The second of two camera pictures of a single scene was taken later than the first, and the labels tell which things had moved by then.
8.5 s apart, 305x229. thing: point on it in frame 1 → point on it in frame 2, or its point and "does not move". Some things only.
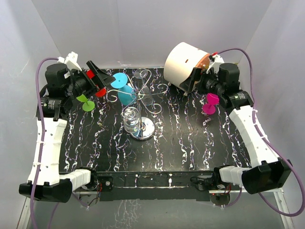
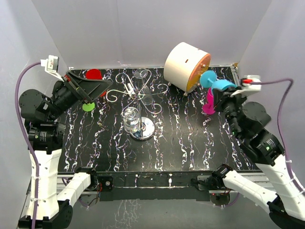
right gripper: [188, 84] → [222, 96]
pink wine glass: [212, 99] does not move
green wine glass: [88, 106] does not move
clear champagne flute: [147, 97] does not move
